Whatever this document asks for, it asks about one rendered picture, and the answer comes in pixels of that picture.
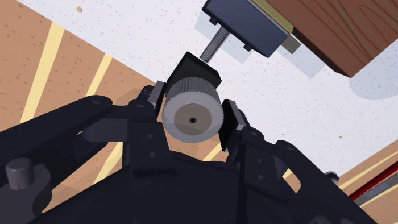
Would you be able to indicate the grey knurled clamp knob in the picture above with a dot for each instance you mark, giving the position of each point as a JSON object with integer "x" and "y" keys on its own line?
{"x": 192, "y": 111}

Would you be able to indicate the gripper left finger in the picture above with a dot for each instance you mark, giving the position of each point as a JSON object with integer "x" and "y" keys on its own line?
{"x": 146, "y": 136}

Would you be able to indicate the red bar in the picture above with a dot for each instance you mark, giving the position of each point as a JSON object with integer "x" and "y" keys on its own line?
{"x": 376, "y": 180}

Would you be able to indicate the dark blue jig jaw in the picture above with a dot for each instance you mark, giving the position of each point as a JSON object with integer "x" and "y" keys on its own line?
{"x": 245, "y": 18}

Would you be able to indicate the brass jaw strip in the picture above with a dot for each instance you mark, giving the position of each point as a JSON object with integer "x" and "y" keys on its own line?
{"x": 264, "y": 4}

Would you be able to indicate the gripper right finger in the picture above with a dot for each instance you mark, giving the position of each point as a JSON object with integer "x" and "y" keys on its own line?
{"x": 261, "y": 161}

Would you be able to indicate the brown wooden board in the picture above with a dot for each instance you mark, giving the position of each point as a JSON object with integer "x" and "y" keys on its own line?
{"x": 335, "y": 15}

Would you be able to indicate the black knob bracket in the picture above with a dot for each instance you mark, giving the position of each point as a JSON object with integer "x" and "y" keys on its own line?
{"x": 192, "y": 66}

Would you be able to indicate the grey threaded clamp screw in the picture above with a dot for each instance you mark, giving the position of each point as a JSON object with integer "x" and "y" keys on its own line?
{"x": 214, "y": 45}

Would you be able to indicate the grey flat bar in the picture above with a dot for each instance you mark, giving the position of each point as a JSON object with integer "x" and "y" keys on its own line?
{"x": 381, "y": 193}

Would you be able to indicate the small grey block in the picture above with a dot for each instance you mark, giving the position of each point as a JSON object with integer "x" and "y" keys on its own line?
{"x": 291, "y": 44}

